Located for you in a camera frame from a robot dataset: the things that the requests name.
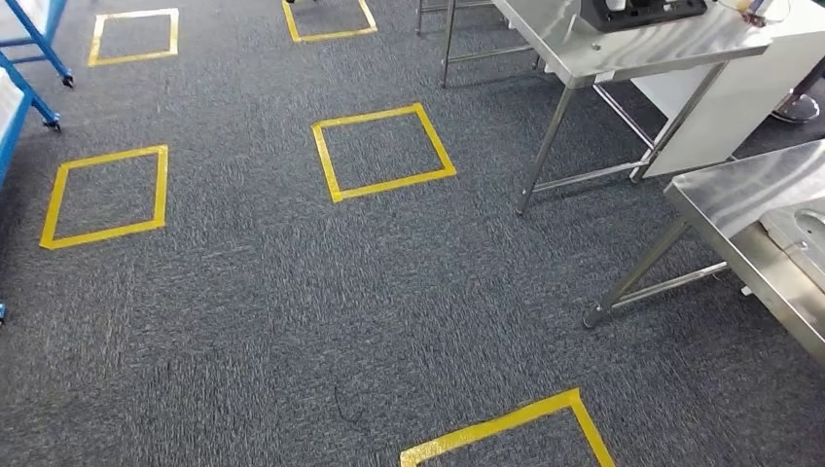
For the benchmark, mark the black plastic panel part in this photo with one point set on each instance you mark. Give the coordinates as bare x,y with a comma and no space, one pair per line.
644,19

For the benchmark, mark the stainless steel workbench table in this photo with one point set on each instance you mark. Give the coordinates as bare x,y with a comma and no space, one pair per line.
741,187

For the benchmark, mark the blue metal shelf rack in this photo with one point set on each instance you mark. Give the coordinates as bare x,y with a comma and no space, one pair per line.
35,35
26,87

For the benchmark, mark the yellow floor tape square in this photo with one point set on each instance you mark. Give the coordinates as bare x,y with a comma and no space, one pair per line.
103,235
387,185
490,427

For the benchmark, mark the white cabinet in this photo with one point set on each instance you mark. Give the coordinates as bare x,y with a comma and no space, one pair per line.
741,103

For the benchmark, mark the grey metal fixture plate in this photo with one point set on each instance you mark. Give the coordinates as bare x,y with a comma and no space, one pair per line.
806,251

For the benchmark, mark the chrome stanchion base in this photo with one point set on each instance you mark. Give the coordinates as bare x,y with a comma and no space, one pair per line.
796,109

